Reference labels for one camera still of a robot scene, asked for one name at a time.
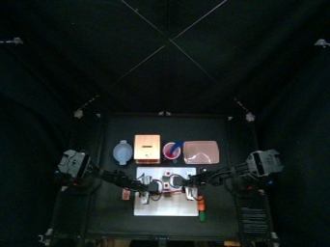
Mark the toy sushi roll piece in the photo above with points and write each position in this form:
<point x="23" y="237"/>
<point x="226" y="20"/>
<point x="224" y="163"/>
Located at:
<point x="166" y="186"/>

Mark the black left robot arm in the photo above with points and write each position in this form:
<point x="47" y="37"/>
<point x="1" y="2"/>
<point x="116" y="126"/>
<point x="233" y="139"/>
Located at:
<point x="75" y="164"/>

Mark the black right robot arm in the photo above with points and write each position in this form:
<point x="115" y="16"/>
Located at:
<point x="263" y="162"/>

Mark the small orange toy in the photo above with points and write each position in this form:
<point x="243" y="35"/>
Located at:
<point x="126" y="194"/>

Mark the orange toy carrot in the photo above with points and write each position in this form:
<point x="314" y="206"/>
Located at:
<point x="202" y="209"/>

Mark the red plastic cup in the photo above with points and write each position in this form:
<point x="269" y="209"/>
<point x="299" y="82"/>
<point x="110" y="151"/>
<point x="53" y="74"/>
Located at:
<point x="170" y="152"/>

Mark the pink plastic tray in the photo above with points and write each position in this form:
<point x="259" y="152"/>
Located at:
<point x="200" y="152"/>

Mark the blue plastic spoon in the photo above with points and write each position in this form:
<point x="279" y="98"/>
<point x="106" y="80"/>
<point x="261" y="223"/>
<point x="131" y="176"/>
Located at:
<point x="176" y="146"/>

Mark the wooden box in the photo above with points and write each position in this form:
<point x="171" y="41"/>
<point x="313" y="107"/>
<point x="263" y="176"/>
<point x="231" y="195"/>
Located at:
<point x="147" y="148"/>

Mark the light blue bowl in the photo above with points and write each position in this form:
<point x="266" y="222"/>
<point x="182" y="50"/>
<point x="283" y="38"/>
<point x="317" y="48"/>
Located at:
<point x="123" y="152"/>

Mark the white text sticker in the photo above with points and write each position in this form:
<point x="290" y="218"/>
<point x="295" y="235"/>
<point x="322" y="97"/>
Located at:
<point x="251" y="220"/>

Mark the metal frame bracket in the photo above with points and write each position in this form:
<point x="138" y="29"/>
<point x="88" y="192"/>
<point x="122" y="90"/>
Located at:
<point x="321" y="42"/>
<point x="163" y="113"/>
<point x="250" y="116"/>
<point x="78" y="113"/>

